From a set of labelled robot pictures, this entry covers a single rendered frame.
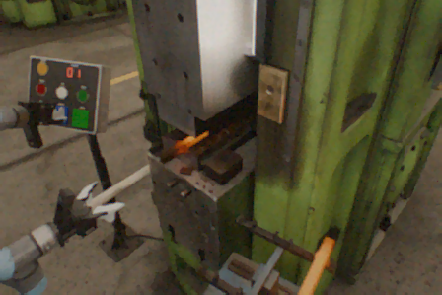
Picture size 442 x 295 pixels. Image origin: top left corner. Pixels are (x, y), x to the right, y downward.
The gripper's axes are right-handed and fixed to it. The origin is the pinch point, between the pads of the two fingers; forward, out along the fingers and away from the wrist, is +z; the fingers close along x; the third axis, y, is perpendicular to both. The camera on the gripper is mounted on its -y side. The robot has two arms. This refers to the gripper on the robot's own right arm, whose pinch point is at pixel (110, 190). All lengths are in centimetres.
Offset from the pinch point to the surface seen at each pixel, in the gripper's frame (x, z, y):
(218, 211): 22.2, 25.9, 15.1
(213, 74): 12.7, 35.5, -31.6
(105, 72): -43, 29, -17
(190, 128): 5.6, 30.6, -10.5
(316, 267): 61, 23, 5
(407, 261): 74, 124, 100
